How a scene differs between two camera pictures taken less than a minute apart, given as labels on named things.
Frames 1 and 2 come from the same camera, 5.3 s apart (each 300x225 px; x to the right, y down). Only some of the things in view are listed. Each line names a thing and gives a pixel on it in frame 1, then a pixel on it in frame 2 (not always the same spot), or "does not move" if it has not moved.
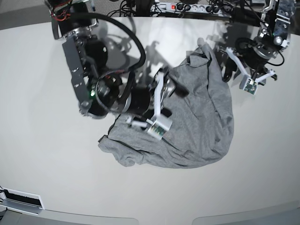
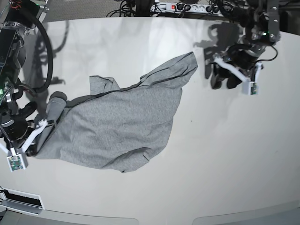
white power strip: x=186 y=8 does not move
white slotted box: x=24 y=202 does not move
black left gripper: x=140 y=101 -> x=14 y=123
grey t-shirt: x=202 y=121 -> x=117 y=129
